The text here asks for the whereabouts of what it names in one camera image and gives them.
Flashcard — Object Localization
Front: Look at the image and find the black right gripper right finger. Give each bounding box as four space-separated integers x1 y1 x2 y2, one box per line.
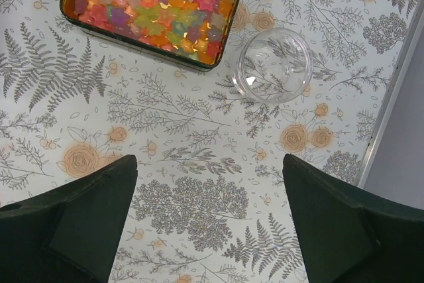
282 154 423 282

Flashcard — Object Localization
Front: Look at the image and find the clear plastic jar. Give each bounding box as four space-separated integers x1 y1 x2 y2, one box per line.
232 27 313 104

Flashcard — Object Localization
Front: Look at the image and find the floral patterned table mat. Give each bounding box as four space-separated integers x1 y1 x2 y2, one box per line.
1 0 419 282

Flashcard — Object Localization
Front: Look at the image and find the square tin of star candies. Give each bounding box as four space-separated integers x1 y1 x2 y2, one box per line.
60 0 240 72

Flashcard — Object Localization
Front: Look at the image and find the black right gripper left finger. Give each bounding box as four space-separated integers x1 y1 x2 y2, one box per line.
1 155 138 282

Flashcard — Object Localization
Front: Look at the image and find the aluminium table edge rail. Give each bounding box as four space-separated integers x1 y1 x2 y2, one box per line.
354 0 423 188

